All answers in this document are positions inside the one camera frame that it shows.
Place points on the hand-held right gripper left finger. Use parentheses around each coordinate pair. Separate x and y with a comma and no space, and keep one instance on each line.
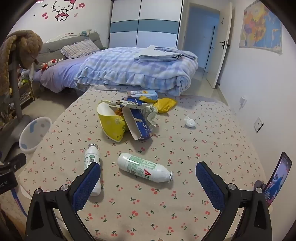
(85,185)

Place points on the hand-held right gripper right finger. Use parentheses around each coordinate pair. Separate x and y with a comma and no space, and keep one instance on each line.
(209,183)

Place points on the small white plastic bottle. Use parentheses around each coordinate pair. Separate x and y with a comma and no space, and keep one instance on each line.
(91,157)

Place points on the white plastic bin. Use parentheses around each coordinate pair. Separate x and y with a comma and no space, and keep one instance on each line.
(34,134)

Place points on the large white plastic bottle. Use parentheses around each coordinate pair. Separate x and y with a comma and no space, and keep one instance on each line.
(138,165)

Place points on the yellow sponge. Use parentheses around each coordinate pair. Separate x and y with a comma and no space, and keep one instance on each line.
(111,122)

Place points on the blue snack packet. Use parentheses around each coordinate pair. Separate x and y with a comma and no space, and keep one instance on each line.
(141,126)

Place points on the silver foil wrapper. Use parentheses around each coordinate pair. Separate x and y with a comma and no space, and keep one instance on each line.
(150,113)

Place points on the cherry print tablecloth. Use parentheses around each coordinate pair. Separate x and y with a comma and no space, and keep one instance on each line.
(196,148)

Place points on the crumpled white tissue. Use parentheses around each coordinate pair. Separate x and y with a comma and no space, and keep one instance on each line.
(190,121)

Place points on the smartphone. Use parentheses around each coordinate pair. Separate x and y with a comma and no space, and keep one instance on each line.
(279,176)

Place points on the orange snack bag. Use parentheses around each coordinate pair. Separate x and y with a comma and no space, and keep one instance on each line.
(119,112)

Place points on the toy shelf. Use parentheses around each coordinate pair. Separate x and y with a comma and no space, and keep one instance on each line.
(24,90)

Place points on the yellow plastic bag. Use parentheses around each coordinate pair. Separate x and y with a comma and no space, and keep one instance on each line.
(166,104)

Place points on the small white blue carton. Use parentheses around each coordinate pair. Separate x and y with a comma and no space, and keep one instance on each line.
(148,94)

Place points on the bed with purple sheet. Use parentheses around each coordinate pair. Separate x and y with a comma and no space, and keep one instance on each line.
(57,71)

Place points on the white door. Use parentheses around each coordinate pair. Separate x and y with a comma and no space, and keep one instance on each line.
(219,64)

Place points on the red white cat plush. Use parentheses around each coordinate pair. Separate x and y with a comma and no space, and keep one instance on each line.
(49,64)

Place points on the blue checked blanket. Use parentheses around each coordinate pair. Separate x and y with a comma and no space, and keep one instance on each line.
(129,69)

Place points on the folded grey cloth stack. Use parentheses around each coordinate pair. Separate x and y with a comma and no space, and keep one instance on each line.
(159,56)

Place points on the checked pillow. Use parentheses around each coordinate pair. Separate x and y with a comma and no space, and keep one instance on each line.
(79,48)

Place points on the small plush toy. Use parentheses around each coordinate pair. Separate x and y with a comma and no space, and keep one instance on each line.
(85,33)

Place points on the white blue wardrobe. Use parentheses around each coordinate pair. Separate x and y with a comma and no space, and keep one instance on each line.
(143,23)

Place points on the wall socket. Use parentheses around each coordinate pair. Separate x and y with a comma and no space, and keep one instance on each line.
(258,124)

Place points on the white wall plug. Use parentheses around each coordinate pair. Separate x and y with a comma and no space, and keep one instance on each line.
(242,102)

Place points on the wall map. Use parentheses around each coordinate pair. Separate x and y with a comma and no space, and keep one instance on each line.
(261,25)

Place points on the pink cat wall sticker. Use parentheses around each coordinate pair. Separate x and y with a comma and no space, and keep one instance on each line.
(62,9)

